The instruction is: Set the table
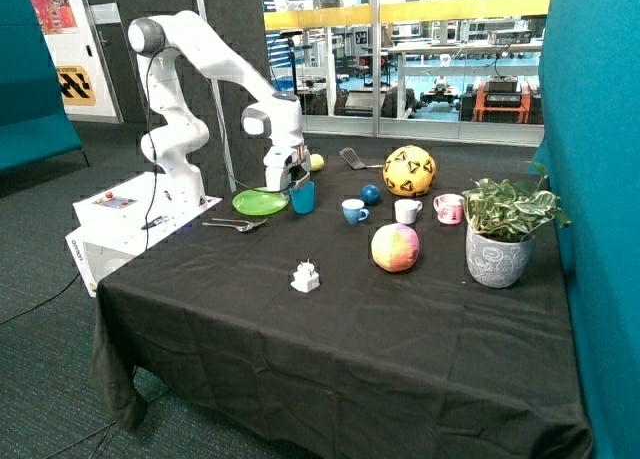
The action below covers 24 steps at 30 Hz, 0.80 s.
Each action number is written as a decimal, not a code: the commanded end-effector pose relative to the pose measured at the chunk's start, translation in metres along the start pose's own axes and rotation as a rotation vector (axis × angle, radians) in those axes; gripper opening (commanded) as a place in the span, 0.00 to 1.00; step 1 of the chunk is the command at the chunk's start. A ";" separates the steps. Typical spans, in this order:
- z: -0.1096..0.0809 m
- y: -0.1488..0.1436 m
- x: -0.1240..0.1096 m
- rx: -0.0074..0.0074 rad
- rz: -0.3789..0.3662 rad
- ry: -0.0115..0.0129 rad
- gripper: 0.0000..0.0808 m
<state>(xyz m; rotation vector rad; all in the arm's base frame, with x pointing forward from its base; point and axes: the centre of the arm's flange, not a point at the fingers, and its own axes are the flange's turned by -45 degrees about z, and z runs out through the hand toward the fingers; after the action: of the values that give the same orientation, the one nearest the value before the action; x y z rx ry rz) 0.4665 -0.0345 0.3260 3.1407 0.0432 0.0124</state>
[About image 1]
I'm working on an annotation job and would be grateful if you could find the pink patterned mug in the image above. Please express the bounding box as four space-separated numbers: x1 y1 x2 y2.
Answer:
433 193 464 225

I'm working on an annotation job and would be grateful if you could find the yellow tennis ball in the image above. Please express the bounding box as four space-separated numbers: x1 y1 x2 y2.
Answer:
310 154 325 172

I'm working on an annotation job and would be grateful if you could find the black floor lamp stand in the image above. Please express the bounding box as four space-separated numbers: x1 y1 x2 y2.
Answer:
279 28 303 95

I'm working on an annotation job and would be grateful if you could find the blue ceramic mug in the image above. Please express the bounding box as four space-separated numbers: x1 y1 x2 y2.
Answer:
341 199 370 224

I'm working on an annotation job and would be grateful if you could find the black tablecloth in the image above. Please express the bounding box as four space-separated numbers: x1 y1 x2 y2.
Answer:
91 158 594 458

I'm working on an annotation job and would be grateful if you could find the teal partition panel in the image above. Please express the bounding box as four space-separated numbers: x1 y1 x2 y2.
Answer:
536 0 639 458

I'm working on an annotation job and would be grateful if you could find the red wall poster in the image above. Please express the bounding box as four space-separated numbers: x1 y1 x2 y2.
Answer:
31 0 79 35

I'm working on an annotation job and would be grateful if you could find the teal sofa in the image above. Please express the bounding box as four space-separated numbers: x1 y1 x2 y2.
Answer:
0 0 82 171

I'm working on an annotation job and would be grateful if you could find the green plastic plate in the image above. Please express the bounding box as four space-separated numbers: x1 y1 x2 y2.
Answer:
232 188 289 216

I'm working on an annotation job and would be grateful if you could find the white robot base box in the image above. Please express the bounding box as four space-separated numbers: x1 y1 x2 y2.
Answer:
66 172 221 297

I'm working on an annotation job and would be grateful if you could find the white power adapter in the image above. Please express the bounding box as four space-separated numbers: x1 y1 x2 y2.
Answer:
290 259 320 293

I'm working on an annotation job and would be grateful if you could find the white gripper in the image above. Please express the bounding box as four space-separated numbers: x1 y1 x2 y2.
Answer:
263 145 311 195

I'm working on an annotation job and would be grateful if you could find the orange black equipment rack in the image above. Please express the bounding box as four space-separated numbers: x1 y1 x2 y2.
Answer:
472 81 531 124

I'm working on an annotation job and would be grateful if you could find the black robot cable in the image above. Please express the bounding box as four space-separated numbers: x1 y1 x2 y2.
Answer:
142 48 296 254

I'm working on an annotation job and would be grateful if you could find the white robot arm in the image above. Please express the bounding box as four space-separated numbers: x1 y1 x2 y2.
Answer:
128 11 311 204

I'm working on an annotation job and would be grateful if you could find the yellow black soccer ball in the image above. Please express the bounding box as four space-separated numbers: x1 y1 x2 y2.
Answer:
383 145 437 197

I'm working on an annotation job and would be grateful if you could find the grey slotted spatula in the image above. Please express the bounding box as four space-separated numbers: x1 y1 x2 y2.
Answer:
339 147 384 170

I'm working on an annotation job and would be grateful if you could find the white ceramic mug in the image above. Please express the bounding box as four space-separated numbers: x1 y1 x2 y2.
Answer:
394 199 423 225

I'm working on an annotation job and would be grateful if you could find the yellow black sign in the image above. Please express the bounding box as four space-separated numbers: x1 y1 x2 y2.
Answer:
56 65 96 107

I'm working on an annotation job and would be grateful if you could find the metal spoon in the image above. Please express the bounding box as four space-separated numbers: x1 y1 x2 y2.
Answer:
202 222 254 233

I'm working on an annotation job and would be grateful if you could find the potted plant in grey pot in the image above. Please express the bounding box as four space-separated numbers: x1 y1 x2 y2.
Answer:
461 161 572 288

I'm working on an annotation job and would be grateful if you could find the small blue ball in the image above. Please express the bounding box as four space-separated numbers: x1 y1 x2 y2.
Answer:
360 184 380 206

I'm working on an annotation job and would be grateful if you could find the blue plastic cup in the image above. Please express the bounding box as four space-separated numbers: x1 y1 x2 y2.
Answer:
289 181 315 215

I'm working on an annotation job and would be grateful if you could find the pastel plush ball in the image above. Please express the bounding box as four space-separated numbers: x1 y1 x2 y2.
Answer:
371 223 420 273

